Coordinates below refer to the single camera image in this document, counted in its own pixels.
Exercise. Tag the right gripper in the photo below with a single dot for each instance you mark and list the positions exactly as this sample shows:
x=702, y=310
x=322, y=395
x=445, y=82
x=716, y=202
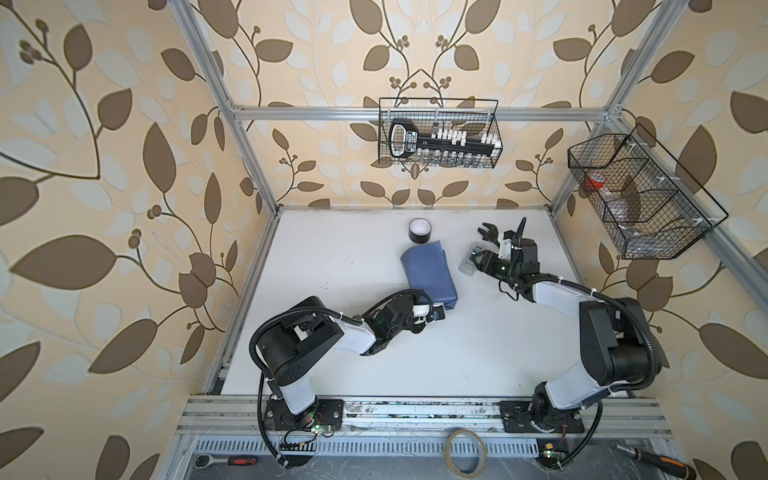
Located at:
x=487, y=261

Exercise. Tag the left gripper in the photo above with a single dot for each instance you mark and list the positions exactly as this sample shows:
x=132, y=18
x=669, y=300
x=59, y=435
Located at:
x=412, y=303

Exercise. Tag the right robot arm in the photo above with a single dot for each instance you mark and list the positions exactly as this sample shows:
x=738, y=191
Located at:
x=617, y=352

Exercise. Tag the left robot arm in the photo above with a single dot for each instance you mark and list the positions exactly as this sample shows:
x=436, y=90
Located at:
x=286, y=347

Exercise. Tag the white tape dispenser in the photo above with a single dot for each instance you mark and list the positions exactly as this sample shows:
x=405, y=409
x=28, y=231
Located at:
x=467, y=267

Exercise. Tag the black adjustable wrench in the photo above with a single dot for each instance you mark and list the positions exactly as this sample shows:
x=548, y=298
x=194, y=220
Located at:
x=489, y=233

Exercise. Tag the black tape roll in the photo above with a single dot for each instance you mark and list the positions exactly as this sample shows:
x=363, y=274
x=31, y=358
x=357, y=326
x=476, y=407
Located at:
x=419, y=230

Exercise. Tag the red object in basket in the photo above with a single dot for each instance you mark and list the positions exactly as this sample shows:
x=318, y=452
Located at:
x=594, y=181

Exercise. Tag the socket set holder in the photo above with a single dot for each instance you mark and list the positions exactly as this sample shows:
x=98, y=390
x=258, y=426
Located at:
x=404, y=140

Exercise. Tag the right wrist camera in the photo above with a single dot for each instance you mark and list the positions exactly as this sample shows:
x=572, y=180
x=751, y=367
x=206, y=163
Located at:
x=505, y=249

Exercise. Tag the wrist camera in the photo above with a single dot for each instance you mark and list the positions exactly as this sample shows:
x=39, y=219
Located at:
x=424, y=313
x=505, y=249

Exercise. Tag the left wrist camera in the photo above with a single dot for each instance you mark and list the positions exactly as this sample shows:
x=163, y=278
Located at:
x=424, y=313

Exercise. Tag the back wire basket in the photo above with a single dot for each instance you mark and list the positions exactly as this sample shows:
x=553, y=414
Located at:
x=475, y=116

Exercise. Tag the wire basket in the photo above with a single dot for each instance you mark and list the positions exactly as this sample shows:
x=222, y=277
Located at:
x=652, y=206
x=475, y=116

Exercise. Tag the right wire basket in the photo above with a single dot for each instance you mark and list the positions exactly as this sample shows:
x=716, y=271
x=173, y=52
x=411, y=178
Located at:
x=652, y=206

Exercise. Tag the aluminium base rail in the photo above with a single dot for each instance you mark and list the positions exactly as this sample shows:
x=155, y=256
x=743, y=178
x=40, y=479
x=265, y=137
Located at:
x=377, y=415

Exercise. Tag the red handled ratchet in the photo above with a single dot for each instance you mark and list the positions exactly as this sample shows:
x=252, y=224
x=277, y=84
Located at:
x=203, y=461

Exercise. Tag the orange handled screwdriver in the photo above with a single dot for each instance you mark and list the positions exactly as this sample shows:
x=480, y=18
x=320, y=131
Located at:
x=665, y=464

